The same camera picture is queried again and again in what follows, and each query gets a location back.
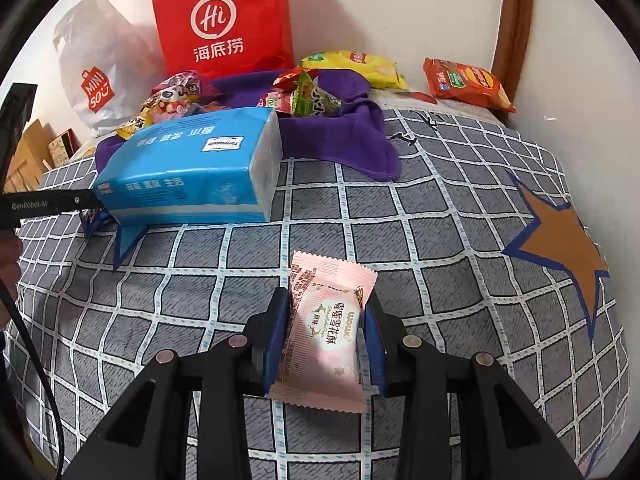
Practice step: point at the panda-print snack packet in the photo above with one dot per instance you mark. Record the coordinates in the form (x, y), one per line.
(170, 102)

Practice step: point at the red paper bag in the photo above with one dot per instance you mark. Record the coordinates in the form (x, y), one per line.
(225, 20)

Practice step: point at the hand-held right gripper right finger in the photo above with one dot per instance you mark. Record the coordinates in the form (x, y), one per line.
(375, 350)

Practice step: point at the green triangular snack packet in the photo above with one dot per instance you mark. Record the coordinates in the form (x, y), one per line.
(312, 97)

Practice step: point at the pink square snack packet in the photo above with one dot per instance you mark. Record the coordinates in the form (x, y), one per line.
(275, 101)

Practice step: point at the wooden headboard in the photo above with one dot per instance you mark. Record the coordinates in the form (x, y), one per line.
(27, 160)

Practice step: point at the yellow triangular snack packet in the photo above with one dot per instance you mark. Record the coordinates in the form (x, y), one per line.
(132, 125)

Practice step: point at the red chip bag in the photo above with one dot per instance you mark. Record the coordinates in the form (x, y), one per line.
(465, 82)

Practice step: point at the blue tissue pack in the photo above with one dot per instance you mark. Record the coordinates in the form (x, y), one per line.
(200, 170)

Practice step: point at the grey checkered bed sheet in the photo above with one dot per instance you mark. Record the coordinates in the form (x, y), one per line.
(400, 260)

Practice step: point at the blue snack packet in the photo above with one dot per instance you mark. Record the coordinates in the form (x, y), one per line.
(95, 220)

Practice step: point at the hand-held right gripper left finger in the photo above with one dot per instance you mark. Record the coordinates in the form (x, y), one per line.
(277, 345)

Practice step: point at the brown patterned book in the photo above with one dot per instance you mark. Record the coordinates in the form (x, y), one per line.
(62, 145)

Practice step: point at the red snack packet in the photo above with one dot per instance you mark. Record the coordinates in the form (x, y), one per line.
(287, 80)

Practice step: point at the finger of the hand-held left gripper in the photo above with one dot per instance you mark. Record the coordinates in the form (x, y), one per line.
(90, 201)

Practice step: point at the yellow chip bag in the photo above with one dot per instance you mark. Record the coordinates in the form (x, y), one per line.
(360, 67)

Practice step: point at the purple towel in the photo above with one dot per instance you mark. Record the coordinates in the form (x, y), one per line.
(350, 125)

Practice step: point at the pale pink nougat packet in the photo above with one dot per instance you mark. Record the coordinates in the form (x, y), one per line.
(325, 330)

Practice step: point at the pink round-print snack packet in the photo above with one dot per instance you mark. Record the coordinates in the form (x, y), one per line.
(185, 82)

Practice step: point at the wooden door frame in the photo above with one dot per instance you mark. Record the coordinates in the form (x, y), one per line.
(512, 35)

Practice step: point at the white plastic shopping bag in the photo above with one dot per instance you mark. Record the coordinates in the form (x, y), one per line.
(95, 60)

